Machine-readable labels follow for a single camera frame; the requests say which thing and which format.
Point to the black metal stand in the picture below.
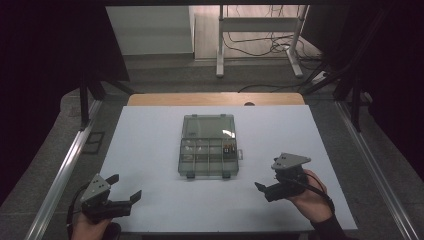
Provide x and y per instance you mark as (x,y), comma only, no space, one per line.
(85,100)
(356,100)

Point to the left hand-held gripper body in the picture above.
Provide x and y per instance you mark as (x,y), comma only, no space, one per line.
(96,195)

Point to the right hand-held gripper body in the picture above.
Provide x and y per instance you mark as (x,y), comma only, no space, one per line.
(286,186)

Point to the person's right hand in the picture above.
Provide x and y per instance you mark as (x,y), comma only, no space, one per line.
(313,201)

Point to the clear plastic compartment box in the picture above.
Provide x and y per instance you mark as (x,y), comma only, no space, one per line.
(208,146)

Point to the aluminium rail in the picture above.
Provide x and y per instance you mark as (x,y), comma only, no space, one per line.
(373,166)
(63,176)

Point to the white board mat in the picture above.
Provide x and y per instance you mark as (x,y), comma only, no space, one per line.
(146,166)

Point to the person's left hand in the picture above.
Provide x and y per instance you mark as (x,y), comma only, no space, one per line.
(85,230)

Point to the wooden table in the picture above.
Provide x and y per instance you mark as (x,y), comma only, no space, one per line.
(200,99)

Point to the white metal stand frame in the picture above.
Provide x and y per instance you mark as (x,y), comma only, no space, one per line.
(260,24)

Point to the white cabinet panel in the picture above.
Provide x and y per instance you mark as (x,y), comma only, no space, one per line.
(150,30)

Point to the white power strip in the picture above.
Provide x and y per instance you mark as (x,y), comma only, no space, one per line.
(319,77)

